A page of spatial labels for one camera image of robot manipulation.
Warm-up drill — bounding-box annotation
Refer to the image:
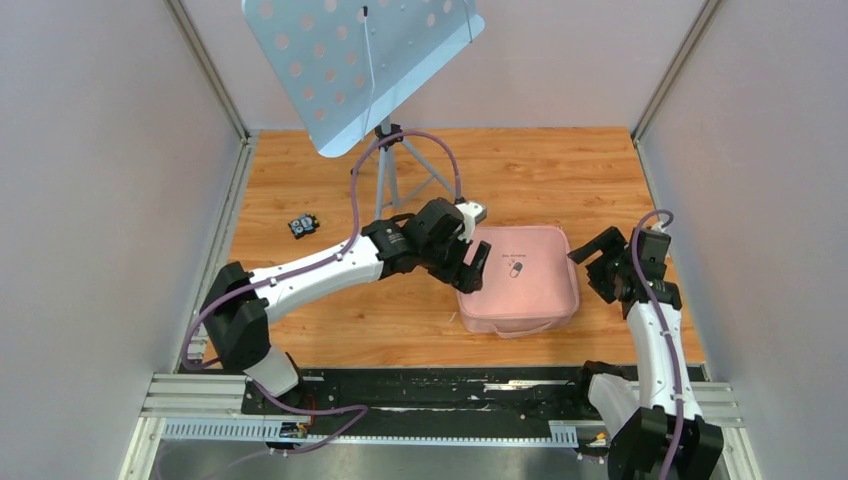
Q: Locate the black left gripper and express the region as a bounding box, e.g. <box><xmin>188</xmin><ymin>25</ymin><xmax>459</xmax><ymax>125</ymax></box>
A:
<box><xmin>421</xmin><ymin>230</ymin><xmax>491</xmax><ymax>294</ymax></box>

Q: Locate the pink medicine kit case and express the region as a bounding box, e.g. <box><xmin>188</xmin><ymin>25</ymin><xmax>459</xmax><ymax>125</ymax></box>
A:
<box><xmin>457</xmin><ymin>225</ymin><xmax>580</xmax><ymax>339</ymax></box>

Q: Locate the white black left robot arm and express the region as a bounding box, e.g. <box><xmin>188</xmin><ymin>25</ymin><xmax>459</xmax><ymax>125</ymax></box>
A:
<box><xmin>199</xmin><ymin>198</ymin><xmax>491</xmax><ymax>413</ymax></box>

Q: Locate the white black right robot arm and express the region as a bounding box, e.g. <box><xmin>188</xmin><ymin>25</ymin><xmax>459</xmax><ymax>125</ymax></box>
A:
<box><xmin>568</xmin><ymin>227</ymin><xmax>724</xmax><ymax>479</ymax></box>

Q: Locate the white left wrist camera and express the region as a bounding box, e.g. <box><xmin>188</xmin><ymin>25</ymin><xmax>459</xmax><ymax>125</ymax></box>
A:
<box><xmin>456</xmin><ymin>201</ymin><xmax>487</xmax><ymax>243</ymax></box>

